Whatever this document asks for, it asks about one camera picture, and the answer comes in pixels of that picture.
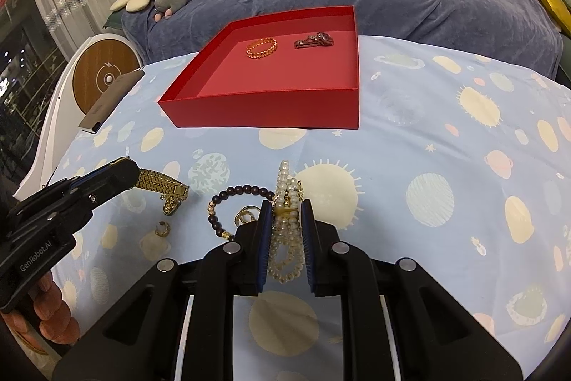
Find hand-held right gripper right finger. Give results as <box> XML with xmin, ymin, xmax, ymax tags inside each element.
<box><xmin>301</xmin><ymin>199</ymin><xmax>522</xmax><ymax>381</ymax></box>

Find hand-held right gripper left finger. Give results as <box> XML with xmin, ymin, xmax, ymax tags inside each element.
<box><xmin>52</xmin><ymin>199</ymin><xmax>274</xmax><ymax>381</ymax></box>

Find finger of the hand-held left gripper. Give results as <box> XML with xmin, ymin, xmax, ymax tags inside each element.
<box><xmin>9</xmin><ymin>160</ymin><xmax>140</xmax><ymax>240</ymax></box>
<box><xmin>15</xmin><ymin>157</ymin><xmax>130</xmax><ymax>204</ymax></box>

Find gold metal watch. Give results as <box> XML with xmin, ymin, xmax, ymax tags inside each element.
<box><xmin>136</xmin><ymin>169</ymin><xmax>191</xmax><ymax>216</ymax></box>

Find white pearl bracelet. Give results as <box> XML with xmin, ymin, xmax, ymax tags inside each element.
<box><xmin>267</xmin><ymin>160</ymin><xmax>309</xmax><ymax>285</ymax></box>

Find red cardboard box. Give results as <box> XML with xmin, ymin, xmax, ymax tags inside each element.
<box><xmin>158</xmin><ymin>6</ymin><xmax>360</xmax><ymax>131</ymax></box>

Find person's left hand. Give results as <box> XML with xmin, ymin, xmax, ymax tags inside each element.
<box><xmin>9</xmin><ymin>274</ymin><xmax>82</xmax><ymax>352</ymax></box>

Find gold rings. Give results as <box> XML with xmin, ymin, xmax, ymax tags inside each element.
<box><xmin>234</xmin><ymin>205</ymin><xmax>262</xmax><ymax>228</ymax></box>

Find grey flat box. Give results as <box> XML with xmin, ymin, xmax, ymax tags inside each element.
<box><xmin>78</xmin><ymin>68</ymin><xmax>146</xmax><ymax>135</ymax></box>

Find white stand with wooden disc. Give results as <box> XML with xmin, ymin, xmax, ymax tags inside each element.
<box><xmin>13</xmin><ymin>33</ymin><xmax>146</xmax><ymax>201</ymax></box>

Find light blue planet-print cloth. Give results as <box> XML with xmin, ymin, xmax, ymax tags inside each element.
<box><xmin>45</xmin><ymin>34</ymin><xmax>571</xmax><ymax>381</ymax></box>

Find dark red watch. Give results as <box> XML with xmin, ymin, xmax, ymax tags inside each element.
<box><xmin>293</xmin><ymin>31</ymin><xmax>335</xmax><ymax>50</ymax></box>

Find dark bead bracelet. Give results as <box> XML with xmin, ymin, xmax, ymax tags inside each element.
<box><xmin>206</xmin><ymin>184</ymin><xmax>276</xmax><ymax>241</ymax></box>

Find gold chain bracelet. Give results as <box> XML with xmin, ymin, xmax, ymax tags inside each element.
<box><xmin>246</xmin><ymin>37</ymin><xmax>278</xmax><ymax>60</ymax></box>

